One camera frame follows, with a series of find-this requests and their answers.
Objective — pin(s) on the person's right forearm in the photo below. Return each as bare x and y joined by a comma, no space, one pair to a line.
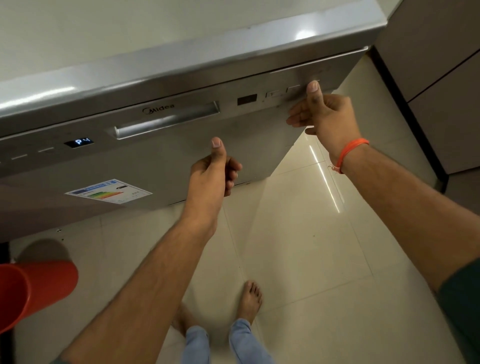
412,210

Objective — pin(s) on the person's right hand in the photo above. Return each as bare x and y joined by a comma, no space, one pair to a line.
333,120

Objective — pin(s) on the orange thread wristband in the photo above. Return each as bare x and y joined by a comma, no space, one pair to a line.
350,150

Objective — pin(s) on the red plastic bucket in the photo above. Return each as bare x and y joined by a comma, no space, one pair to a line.
45,285

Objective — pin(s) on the person's left forearm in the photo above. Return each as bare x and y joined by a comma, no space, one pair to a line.
150,292

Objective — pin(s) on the green shirt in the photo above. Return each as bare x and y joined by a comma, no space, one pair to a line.
463,307

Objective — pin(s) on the silver dishwasher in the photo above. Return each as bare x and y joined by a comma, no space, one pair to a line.
168,56

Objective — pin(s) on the person's left hand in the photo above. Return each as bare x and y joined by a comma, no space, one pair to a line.
208,183

